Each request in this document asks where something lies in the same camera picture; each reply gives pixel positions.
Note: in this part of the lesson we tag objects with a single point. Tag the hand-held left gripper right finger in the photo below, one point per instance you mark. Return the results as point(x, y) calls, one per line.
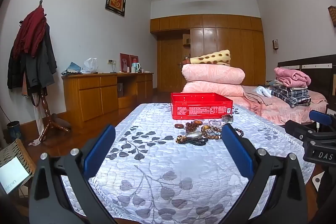
point(237, 153)

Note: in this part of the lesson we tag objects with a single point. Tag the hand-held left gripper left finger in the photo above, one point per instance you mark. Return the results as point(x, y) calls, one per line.
point(95, 153)

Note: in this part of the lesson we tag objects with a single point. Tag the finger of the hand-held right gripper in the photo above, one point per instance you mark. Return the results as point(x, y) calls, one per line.
point(296, 128)
point(320, 117)

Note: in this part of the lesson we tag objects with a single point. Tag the white bangle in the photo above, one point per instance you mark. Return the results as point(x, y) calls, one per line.
point(211, 123)

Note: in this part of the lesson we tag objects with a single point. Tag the thin silver bangle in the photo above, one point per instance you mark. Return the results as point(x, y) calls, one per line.
point(194, 136)

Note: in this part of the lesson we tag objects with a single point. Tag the red plastic tray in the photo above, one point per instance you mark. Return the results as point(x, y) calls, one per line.
point(199, 109)

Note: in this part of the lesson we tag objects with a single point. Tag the brown round pendant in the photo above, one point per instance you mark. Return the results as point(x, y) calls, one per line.
point(179, 125)

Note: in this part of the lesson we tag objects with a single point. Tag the bed with pink sheet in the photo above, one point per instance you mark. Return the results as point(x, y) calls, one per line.
point(273, 109)

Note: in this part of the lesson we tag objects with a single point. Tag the plaid folded clothes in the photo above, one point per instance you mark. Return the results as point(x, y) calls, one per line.
point(291, 96)

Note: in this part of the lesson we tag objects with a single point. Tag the pink folded blanket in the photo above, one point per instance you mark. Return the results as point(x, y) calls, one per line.
point(292, 77)

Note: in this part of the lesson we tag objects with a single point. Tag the white cloth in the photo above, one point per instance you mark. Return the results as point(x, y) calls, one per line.
point(263, 91)

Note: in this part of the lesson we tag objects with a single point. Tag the wooden sideboard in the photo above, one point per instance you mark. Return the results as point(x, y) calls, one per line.
point(92, 92)

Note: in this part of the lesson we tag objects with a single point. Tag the wooden coat rack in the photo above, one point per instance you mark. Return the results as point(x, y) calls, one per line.
point(47, 113)

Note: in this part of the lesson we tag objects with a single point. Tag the thick pink folded quilt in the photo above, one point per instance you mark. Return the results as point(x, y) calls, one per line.
point(210, 88)
point(212, 73)

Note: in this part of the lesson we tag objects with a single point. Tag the grey leaf print quilt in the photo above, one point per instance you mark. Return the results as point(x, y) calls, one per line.
point(168, 182)

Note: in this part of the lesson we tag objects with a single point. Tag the woven patterned chair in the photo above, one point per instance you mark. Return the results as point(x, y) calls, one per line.
point(13, 151)

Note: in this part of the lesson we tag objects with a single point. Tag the dark blue bin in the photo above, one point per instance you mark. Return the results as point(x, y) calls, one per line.
point(13, 132)

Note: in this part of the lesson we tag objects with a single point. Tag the white box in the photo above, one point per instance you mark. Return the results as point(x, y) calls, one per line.
point(13, 172)

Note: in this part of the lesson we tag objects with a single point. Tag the white plastic bag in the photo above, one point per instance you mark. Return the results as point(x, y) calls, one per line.
point(90, 66)

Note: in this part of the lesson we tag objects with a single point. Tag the blue cloth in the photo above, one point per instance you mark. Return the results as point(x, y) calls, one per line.
point(71, 68)

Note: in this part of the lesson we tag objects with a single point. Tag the teal electric kettle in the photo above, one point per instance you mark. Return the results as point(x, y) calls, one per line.
point(135, 67)

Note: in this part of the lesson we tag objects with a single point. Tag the spotted yellow pillow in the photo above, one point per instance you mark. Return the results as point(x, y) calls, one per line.
point(212, 58)

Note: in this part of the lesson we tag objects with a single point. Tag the dark jackets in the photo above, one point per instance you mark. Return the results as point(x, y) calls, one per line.
point(39, 69)

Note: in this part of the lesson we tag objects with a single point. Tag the wooden wardrobe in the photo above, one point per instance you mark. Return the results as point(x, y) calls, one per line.
point(225, 37)

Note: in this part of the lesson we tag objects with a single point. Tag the red scarf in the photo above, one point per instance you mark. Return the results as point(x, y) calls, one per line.
point(30, 29)

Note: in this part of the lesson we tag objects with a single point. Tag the small wooden wall ornament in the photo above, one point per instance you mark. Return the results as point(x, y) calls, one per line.
point(275, 44)

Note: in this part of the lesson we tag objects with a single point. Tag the wall socket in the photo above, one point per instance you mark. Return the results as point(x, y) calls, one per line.
point(111, 61)

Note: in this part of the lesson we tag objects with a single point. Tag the red picture frame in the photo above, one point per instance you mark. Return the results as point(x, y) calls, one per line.
point(134, 58)
point(124, 61)

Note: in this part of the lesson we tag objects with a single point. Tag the wooden wall frame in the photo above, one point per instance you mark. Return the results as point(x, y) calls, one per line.
point(332, 15)

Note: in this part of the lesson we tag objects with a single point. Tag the framed wall picture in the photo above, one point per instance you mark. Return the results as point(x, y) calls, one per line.
point(115, 0)

